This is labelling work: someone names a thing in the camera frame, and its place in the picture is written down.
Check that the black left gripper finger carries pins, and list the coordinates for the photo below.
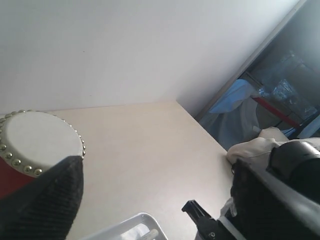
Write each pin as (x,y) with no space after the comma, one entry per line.
(44,209)

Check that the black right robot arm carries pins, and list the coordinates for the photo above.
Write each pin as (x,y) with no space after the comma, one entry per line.
(279,200)

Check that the small red drum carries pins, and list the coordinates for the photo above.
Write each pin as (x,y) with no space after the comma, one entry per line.
(31,142)

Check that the white rectangular plastic tray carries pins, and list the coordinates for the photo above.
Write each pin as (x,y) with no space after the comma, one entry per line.
(142,226)

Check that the white cloth bundle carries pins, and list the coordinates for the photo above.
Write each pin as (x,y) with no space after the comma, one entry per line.
(258,149)

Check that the blue plastic bag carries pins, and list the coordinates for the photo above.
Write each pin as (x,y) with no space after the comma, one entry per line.
(235,95)

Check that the red metal bar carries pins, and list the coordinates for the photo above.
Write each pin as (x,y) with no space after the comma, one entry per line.
(261,101)

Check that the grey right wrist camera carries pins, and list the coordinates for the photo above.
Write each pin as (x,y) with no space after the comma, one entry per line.
(208,228)

